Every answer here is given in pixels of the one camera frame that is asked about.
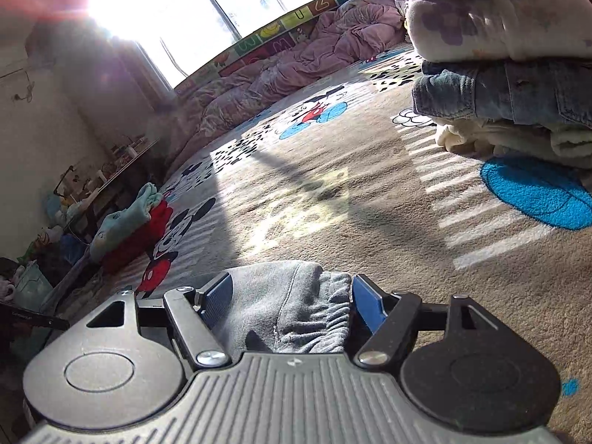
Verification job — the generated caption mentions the white fleece purple-flower garment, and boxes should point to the white fleece purple-flower garment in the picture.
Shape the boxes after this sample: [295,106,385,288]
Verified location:
[405,0,592,63]

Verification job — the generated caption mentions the cream fleece garment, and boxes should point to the cream fleece garment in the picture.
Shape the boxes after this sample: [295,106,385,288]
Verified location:
[433,118,592,170]

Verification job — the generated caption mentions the blue denim jeans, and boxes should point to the blue denim jeans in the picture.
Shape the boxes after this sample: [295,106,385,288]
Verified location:
[411,57,592,129]

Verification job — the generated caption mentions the grey sweatpants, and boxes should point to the grey sweatpants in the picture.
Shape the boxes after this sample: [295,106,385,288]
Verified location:
[209,261,353,356]

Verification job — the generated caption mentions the cartoon mouse printed blanket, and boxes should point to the cartoon mouse printed blanket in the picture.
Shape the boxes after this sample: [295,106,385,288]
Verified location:
[60,39,592,444]

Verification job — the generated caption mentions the pink quilt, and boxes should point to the pink quilt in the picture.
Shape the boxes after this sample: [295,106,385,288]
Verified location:
[163,0,408,167]

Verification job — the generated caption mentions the red garment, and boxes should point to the red garment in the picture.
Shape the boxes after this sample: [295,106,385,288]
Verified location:
[101,200,175,275]

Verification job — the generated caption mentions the teal storage bin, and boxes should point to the teal storage bin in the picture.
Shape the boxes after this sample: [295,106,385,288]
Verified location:
[13,259,55,312]

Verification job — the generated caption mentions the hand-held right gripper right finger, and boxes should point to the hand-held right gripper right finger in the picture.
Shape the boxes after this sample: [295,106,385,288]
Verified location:
[351,274,489,365]

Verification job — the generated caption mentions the colourful alphabet bed bumper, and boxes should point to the colourful alphabet bed bumper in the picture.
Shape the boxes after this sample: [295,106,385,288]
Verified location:
[174,0,394,91]

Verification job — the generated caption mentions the window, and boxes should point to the window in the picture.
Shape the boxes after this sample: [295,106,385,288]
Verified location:
[88,0,359,90]

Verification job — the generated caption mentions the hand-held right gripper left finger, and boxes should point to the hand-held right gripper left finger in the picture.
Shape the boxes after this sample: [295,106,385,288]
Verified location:
[86,272,233,367]

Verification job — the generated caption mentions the cluttered side table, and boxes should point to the cluttered side table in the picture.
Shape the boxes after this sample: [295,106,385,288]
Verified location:
[52,135,164,241]

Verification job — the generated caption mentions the light teal garment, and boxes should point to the light teal garment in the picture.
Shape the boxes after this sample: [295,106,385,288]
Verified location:
[89,182,164,263]

